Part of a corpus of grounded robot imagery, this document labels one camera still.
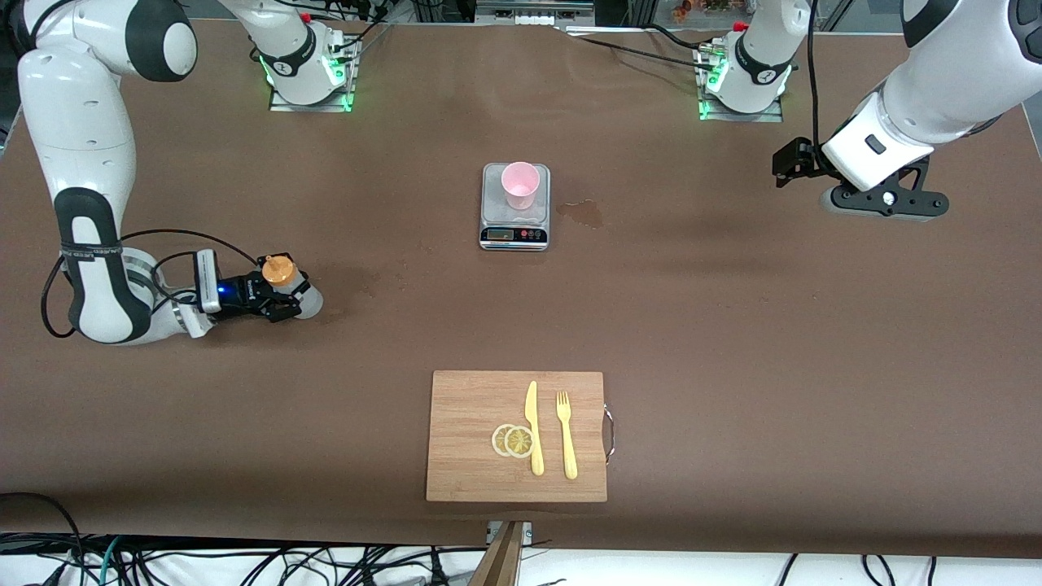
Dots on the yellow plastic knife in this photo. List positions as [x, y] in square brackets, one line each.
[533, 423]

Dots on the yellow plastic fork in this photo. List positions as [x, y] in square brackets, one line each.
[568, 448]

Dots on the translucent sauce bottle orange cap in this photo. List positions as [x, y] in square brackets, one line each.
[279, 271]

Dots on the small metal bracket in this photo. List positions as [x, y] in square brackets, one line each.
[527, 531]

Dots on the pink plastic cup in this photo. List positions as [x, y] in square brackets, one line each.
[521, 185]

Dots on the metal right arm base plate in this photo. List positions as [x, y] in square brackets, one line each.
[281, 104]

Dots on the bamboo cutting board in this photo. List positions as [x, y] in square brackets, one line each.
[464, 439]

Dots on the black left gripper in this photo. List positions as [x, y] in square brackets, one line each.
[801, 160]

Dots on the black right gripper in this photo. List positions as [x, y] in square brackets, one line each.
[247, 296]

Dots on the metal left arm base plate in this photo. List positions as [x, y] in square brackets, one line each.
[765, 116]

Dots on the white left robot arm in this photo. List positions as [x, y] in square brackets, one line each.
[952, 81]

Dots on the brown sauce puddle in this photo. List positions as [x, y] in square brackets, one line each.
[584, 213]

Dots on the wooden post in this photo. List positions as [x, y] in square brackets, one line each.
[498, 561]

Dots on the lemon slice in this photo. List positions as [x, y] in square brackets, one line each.
[519, 442]
[498, 439]

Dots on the silver digital kitchen scale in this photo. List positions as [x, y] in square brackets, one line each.
[514, 236]

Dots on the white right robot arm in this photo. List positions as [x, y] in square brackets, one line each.
[81, 122]

